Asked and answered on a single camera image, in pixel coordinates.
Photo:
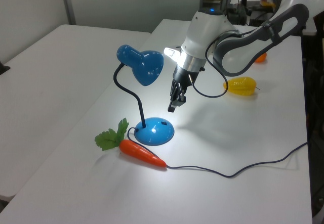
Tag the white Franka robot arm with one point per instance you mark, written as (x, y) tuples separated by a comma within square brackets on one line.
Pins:
[(207, 34)]

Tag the blue desk lamp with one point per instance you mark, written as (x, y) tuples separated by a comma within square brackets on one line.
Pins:
[(153, 131)]

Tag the orange toy carrot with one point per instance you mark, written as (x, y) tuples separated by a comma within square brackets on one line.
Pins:
[(138, 153)]

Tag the orange toy fruit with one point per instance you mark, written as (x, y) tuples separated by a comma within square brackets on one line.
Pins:
[(262, 58)]

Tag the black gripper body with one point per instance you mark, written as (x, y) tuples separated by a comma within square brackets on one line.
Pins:
[(186, 76)]

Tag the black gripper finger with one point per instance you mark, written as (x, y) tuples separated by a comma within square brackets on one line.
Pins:
[(182, 100), (173, 102)]

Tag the yellow toy starfruit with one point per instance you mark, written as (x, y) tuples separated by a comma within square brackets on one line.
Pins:
[(241, 86)]

